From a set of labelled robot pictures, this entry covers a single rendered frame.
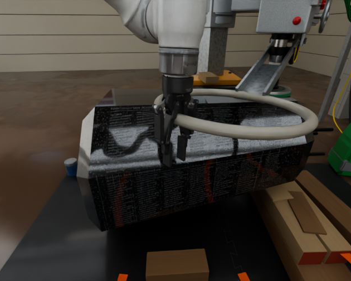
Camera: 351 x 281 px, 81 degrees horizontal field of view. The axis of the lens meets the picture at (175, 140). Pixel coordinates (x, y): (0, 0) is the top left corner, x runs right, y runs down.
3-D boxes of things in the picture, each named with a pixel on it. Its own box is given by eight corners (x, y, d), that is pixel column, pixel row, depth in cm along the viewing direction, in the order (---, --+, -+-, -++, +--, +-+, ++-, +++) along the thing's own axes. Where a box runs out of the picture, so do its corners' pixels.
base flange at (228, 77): (179, 74, 208) (179, 69, 206) (227, 73, 210) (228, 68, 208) (183, 86, 165) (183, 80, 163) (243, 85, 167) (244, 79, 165)
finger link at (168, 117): (181, 102, 49) (176, 101, 48) (170, 145, 52) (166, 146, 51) (170, 98, 52) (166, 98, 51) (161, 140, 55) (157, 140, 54)
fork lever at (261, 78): (271, 42, 129) (272, 33, 126) (306, 43, 119) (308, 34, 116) (226, 97, 90) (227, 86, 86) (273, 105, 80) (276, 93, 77)
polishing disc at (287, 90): (260, 83, 131) (261, 81, 130) (296, 89, 118) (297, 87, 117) (244, 89, 118) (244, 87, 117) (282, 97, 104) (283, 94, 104)
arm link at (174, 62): (208, 49, 45) (205, 77, 48) (180, 48, 52) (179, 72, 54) (176, 48, 40) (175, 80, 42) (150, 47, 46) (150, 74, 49)
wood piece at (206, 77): (198, 78, 171) (198, 72, 169) (210, 77, 173) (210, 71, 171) (205, 83, 154) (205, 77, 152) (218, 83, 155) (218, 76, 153)
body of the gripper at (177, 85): (174, 78, 43) (172, 120, 47) (201, 76, 48) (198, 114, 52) (153, 73, 48) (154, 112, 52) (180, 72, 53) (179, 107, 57)
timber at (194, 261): (147, 290, 101) (145, 276, 95) (148, 265, 111) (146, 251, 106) (207, 285, 103) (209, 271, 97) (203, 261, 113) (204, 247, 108)
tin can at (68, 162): (69, 178, 177) (65, 165, 171) (66, 172, 184) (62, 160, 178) (81, 173, 182) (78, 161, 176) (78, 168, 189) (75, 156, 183)
